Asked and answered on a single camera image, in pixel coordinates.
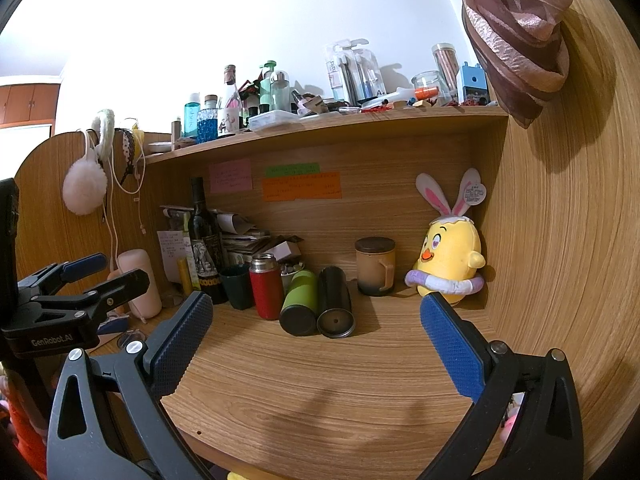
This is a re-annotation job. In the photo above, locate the clear glass jar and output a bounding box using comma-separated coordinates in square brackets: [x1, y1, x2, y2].
[411, 70, 452, 106]

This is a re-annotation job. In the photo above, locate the dark wine bottle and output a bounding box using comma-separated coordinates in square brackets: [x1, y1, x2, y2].
[188, 177, 228, 304]

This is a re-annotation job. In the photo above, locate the white fluffy pompom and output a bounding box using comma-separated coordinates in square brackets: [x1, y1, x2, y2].
[62, 132, 107, 216]

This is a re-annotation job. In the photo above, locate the teal bottle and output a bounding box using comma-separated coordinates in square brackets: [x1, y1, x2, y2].
[182, 92, 201, 139]

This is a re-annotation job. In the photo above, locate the yellow tube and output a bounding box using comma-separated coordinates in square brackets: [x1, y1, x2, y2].
[177, 257, 193, 297]

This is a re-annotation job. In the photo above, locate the pink scarf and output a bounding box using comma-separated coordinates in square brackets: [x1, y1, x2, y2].
[461, 0, 573, 128]

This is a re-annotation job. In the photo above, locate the black tumbler cup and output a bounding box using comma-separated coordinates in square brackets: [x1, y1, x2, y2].
[317, 266, 355, 338]

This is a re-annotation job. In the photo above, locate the white note paper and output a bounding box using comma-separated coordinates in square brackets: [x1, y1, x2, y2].
[156, 231, 190, 284]

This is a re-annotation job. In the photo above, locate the brown lidded mug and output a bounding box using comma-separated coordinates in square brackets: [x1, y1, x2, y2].
[355, 236, 396, 296]

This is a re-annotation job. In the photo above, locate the yellow chick plush toy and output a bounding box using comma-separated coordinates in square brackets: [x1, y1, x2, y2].
[405, 168, 487, 306]

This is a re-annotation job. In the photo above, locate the pink sticky note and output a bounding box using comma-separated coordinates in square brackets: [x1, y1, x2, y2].
[208, 158, 253, 194]

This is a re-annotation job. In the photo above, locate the green tumbler cup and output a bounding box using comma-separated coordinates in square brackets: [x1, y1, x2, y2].
[279, 270, 318, 337]

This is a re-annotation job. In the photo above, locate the blue pencil sharpener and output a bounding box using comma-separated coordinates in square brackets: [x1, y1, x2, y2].
[457, 62, 490, 105]

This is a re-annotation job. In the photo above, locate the orange sticky note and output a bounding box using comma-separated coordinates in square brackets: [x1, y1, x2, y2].
[262, 171, 342, 202]

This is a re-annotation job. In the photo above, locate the green pump bottle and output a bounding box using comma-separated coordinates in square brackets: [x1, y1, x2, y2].
[259, 60, 277, 114]

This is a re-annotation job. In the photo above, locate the wooden shelf board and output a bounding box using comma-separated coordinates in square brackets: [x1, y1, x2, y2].
[146, 106, 508, 165]

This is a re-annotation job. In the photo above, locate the red thermos flask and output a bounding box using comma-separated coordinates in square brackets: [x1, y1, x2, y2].
[250, 254, 284, 321]

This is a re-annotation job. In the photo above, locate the green sticky note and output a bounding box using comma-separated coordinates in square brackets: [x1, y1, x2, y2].
[265, 162, 321, 178]

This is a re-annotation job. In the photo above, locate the striped cylinder container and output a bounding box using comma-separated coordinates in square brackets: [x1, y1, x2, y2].
[432, 42, 459, 101]

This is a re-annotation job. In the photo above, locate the dark green cup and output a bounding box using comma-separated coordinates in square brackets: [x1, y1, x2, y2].
[220, 263, 254, 310]

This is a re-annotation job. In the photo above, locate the clear plastic box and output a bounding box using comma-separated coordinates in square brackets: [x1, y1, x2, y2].
[248, 110, 300, 132]

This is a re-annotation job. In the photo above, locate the blue liquid bottle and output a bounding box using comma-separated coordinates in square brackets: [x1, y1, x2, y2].
[196, 94, 218, 143]

